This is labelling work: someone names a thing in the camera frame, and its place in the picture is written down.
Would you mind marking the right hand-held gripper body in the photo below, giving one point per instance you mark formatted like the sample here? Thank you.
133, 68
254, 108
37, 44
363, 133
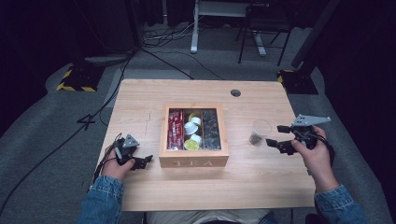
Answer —
306, 137

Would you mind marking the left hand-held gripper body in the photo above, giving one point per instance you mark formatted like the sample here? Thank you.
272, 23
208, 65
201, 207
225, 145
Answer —
124, 152

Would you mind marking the clear plastic cup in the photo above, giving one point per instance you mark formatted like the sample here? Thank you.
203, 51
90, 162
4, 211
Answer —
262, 127

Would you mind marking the dark tea bag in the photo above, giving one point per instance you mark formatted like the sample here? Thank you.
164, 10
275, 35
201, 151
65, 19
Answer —
255, 139

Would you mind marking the wooden tea box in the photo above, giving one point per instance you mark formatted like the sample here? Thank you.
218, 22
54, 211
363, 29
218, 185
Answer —
193, 160

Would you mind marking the person's left hand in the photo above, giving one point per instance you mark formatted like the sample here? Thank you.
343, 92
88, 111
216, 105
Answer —
113, 169

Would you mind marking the person's right hand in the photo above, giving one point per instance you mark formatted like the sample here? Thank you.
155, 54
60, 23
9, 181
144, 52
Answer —
317, 158

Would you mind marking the bunch of red stick packets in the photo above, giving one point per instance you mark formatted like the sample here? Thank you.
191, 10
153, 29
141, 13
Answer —
175, 130

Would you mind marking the lime lid creamer cup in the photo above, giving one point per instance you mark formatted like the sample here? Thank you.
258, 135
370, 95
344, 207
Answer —
191, 145
191, 116

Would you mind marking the yellow black striped stand base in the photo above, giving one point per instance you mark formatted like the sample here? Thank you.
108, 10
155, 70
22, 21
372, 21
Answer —
299, 82
79, 79

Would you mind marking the white creamer cup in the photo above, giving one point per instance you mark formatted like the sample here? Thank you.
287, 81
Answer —
196, 138
190, 128
196, 120

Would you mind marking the pile of dark tea bags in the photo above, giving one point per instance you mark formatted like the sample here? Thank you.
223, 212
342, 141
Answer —
211, 130

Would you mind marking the white desk leg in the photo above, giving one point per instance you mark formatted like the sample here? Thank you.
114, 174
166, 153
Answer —
260, 43
195, 34

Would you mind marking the dark slanted stand pole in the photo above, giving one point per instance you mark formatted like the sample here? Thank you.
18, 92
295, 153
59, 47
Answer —
314, 31

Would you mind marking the black metal chair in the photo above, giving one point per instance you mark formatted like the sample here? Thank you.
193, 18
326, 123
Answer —
267, 23

